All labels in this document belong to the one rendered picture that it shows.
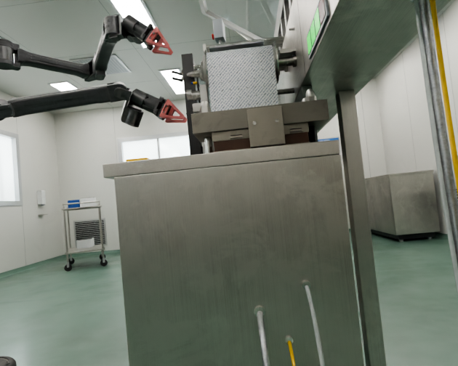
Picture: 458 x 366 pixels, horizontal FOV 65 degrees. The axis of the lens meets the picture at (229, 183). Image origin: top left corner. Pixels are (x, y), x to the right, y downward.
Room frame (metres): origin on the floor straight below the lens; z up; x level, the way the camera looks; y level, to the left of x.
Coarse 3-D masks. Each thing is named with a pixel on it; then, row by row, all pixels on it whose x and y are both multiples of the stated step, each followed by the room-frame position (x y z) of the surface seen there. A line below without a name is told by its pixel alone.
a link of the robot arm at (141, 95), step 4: (132, 92) 1.25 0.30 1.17; (136, 92) 1.25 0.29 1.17; (140, 92) 1.25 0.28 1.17; (144, 92) 1.26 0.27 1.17; (132, 96) 1.25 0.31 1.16; (136, 96) 1.24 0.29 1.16; (140, 96) 1.24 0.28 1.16; (144, 96) 1.25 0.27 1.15; (132, 100) 1.25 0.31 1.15; (136, 100) 1.25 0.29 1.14; (140, 100) 1.25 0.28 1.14; (128, 104) 1.27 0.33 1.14; (132, 104) 1.27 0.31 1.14; (136, 104) 1.26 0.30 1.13; (140, 104) 1.25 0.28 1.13; (132, 108) 1.27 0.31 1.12; (136, 108) 1.27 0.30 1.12
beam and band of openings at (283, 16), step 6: (282, 0) 1.50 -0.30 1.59; (288, 0) 1.48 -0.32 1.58; (282, 6) 1.52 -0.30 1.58; (288, 6) 1.48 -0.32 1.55; (282, 12) 1.57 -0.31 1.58; (288, 12) 1.48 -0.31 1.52; (276, 18) 1.77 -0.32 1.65; (282, 18) 1.63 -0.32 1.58; (288, 18) 1.48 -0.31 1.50; (276, 24) 1.79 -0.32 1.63; (282, 24) 1.63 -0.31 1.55; (276, 30) 1.82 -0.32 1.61; (282, 30) 1.63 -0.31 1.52; (276, 36) 1.85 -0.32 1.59; (282, 48) 1.67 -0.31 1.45
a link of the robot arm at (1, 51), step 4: (0, 48) 1.42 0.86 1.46; (4, 48) 1.43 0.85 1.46; (8, 48) 1.44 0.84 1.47; (0, 52) 1.42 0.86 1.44; (4, 52) 1.43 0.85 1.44; (8, 52) 1.44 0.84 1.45; (12, 52) 1.46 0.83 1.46; (0, 56) 1.42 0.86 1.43; (4, 56) 1.42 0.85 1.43; (8, 56) 1.43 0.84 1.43; (12, 56) 1.46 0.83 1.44; (12, 60) 1.45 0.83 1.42
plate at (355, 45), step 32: (352, 0) 0.71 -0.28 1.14; (384, 0) 0.72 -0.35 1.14; (448, 0) 0.75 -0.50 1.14; (288, 32) 1.41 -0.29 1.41; (352, 32) 0.86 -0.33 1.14; (384, 32) 0.88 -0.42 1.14; (416, 32) 0.90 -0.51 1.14; (320, 64) 1.06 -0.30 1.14; (352, 64) 1.08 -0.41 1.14; (384, 64) 1.11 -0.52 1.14; (288, 96) 1.61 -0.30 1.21; (320, 96) 1.41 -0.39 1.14
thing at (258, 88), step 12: (252, 72) 1.25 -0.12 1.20; (264, 72) 1.24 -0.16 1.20; (216, 84) 1.25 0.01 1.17; (228, 84) 1.25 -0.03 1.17; (240, 84) 1.25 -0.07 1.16; (252, 84) 1.25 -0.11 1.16; (264, 84) 1.24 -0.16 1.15; (276, 84) 1.24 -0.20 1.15; (216, 96) 1.25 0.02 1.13; (228, 96) 1.25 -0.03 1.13; (240, 96) 1.25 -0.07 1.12; (252, 96) 1.25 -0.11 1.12; (264, 96) 1.24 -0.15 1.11; (276, 96) 1.24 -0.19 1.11; (216, 108) 1.25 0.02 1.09; (228, 108) 1.25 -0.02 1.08
